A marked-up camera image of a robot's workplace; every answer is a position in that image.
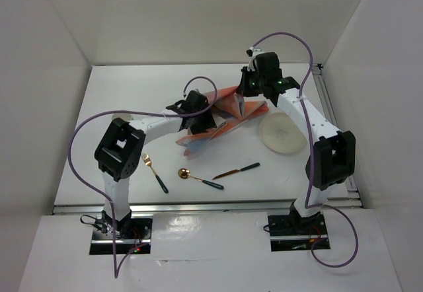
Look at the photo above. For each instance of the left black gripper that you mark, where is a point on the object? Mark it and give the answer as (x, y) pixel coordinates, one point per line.
(207, 123)

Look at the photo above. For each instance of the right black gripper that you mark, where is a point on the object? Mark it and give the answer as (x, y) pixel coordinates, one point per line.
(244, 89)

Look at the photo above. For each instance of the checkered orange blue cloth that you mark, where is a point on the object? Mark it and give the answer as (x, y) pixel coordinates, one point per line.
(229, 111)

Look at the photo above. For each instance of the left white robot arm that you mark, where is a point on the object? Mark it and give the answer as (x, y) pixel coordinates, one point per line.
(119, 151)

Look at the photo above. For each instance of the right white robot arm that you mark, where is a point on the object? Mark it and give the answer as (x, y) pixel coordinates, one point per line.
(332, 157)

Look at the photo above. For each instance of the cream ceramic plate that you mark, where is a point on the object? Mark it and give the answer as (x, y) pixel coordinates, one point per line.
(280, 134)

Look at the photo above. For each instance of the light blue mug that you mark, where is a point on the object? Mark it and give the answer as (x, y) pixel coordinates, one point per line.
(125, 117)

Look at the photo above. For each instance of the aluminium side rail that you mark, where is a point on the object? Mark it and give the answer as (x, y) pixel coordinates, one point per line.
(317, 72)

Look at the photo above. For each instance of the gold spoon green handle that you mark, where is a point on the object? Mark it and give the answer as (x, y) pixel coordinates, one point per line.
(184, 173)

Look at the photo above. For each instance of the gold fork green handle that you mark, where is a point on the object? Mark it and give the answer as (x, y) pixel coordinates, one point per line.
(148, 162)

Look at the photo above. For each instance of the gold knife green handle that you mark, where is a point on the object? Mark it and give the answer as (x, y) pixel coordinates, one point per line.
(249, 167)

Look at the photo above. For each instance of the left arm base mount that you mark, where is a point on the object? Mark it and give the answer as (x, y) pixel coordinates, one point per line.
(136, 236)

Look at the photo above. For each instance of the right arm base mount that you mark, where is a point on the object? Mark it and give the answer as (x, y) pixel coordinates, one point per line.
(286, 237)

